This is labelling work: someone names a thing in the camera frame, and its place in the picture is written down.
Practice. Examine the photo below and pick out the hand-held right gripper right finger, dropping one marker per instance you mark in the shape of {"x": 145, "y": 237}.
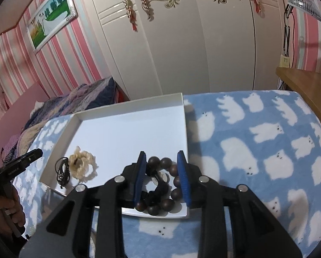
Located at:
{"x": 184, "y": 178}

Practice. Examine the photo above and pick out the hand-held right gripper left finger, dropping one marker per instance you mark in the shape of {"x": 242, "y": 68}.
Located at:
{"x": 139, "y": 178}

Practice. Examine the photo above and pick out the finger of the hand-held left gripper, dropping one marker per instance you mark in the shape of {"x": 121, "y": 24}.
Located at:
{"x": 23, "y": 161}

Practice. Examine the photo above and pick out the white shallow box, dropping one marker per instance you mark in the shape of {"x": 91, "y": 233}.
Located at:
{"x": 117, "y": 129}

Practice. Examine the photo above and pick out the cream scrunchie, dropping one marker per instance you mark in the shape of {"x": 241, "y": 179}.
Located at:
{"x": 92, "y": 161}

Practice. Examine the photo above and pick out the white cloth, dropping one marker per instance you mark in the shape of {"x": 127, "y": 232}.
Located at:
{"x": 39, "y": 104}

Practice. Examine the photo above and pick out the pink headboard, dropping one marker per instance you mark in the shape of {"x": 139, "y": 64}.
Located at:
{"x": 23, "y": 99}

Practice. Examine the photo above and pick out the patterned purple quilt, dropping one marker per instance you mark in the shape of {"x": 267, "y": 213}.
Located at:
{"x": 69, "y": 99}

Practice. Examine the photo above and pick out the blue blanket with white bears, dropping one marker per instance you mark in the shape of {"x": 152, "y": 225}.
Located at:
{"x": 243, "y": 129}

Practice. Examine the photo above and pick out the white wardrobe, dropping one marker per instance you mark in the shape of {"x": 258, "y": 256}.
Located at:
{"x": 190, "y": 48}

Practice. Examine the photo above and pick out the framed wedding photo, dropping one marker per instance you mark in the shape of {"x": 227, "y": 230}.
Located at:
{"x": 50, "y": 18}

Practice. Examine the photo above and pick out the wooden desk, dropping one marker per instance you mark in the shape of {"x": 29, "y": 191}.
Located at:
{"x": 305, "y": 86}

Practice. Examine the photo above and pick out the heat lamp on stand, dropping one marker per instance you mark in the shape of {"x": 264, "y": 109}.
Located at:
{"x": 302, "y": 2}

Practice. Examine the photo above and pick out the wall socket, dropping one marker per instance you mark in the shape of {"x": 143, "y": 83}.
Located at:
{"x": 285, "y": 61}

